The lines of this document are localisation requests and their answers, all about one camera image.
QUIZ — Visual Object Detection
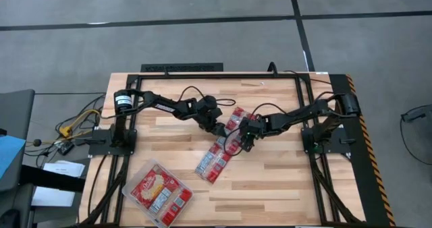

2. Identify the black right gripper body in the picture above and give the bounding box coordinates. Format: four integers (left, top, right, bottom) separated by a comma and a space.
243, 115, 273, 140

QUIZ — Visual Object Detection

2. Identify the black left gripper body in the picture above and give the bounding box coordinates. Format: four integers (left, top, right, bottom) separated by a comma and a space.
198, 107, 223, 127

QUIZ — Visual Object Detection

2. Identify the red popcorn bag clear wrap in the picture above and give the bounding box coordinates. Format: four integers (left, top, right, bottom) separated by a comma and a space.
194, 137, 242, 184
222, 105, 258, 142
148, 186, 194, 227
130, 169, 180, 210

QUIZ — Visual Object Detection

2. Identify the clear plastic basket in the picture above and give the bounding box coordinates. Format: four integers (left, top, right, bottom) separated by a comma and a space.
121, 158, 194, 228

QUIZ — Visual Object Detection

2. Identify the black yellow hazard edge strip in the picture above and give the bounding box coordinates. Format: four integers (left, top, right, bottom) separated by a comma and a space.
329, 73, 396, 227

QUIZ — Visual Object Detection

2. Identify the black power adapter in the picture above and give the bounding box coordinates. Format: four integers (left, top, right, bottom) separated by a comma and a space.
57, 141, 76, 155

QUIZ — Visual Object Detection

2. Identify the white paper sheet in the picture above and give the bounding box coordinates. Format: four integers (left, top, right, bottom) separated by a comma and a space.
43, 160, 86, 179
31, 186, 76, 208

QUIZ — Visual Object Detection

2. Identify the grey floor device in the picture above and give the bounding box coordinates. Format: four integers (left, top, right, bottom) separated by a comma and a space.
400, 105, 432, 123

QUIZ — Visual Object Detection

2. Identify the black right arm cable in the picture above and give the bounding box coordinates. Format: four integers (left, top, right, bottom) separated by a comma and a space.
232, 103, 288, 156

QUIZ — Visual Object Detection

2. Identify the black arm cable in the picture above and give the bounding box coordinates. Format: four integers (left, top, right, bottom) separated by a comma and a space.
232, 103, 288, 156
178, 85, 237, 107

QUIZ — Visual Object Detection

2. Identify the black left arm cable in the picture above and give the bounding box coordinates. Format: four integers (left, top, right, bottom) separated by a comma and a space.
178, 85, 237, 107

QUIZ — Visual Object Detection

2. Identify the black aluminium table frame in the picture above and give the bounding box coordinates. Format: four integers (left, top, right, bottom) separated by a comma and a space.
79, 72, 365, 227

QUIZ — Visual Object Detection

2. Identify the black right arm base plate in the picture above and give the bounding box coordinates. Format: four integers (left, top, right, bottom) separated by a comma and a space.
301, 126, 352, 154

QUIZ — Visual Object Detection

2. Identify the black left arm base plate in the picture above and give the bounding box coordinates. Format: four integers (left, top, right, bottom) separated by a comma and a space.
88, 128, 138, 156

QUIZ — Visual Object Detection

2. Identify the yellow cable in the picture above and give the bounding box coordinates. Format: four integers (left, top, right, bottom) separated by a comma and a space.
59, 109, 102, 138

